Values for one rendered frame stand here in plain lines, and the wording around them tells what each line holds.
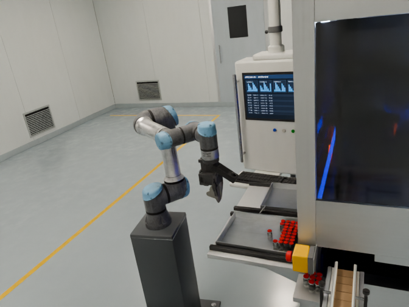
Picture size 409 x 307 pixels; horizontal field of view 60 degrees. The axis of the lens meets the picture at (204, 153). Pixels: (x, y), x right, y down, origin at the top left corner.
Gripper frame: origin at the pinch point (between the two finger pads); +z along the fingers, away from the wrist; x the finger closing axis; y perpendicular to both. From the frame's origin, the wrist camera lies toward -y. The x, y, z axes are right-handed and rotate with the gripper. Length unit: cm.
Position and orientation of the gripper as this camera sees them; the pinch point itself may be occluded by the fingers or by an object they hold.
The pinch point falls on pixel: (220, 200)
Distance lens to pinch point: 157.9
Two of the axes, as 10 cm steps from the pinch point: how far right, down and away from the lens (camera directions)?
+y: -9.1, -0.4, 4.0
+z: 1.2, 9.2, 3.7
